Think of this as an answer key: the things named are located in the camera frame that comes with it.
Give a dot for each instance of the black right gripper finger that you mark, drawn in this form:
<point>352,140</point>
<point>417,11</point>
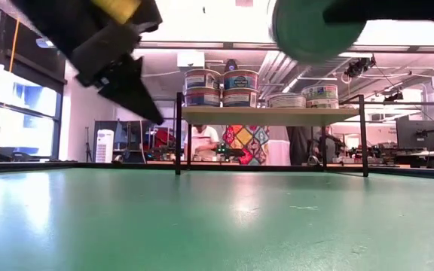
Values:
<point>390,9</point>

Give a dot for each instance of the yellow sticker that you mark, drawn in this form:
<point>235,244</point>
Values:
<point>117,9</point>

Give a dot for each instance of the wooden shelf with black legs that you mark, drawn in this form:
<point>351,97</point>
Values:
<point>269,116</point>

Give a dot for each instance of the dark cloth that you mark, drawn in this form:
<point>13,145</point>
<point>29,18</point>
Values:
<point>300,143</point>

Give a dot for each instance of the person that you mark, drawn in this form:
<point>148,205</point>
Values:
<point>202,139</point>
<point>328,145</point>

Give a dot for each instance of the dark blue cabinet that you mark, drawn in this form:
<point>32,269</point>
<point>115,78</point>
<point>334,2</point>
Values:
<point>126,139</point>

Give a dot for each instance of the cluttered desk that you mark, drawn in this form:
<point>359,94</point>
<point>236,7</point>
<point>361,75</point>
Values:
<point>424,158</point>

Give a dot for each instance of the silver ventilation duct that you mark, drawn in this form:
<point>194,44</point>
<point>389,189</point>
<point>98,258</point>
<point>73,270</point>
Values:
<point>303,75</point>

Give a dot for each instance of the black ceiling spotlight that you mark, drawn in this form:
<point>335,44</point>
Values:
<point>231,66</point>

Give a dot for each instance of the white air purifier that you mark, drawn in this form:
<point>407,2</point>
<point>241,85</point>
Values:
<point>105,147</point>

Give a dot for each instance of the red equipment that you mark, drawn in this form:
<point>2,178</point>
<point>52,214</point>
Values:
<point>164,137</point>

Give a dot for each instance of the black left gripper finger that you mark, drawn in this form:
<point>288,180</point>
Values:
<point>126,83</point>

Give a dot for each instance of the white cloth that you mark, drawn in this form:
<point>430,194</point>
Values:
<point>279,147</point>

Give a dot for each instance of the white ceiling box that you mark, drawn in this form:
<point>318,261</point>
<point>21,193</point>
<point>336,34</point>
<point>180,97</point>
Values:
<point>190,59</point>

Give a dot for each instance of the black device with green lights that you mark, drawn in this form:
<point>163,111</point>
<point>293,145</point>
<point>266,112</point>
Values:
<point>228,150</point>

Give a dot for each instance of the black ceiling camera mount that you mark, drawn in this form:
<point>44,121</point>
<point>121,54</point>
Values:
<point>358,67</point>

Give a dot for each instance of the black monitor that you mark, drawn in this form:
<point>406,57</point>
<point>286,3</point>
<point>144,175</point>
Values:
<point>422,135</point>

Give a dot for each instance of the window with black frame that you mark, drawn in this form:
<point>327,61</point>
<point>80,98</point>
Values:
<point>25,113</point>

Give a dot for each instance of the colourful patterned cloth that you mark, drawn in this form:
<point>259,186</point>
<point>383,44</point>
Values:
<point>249,137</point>

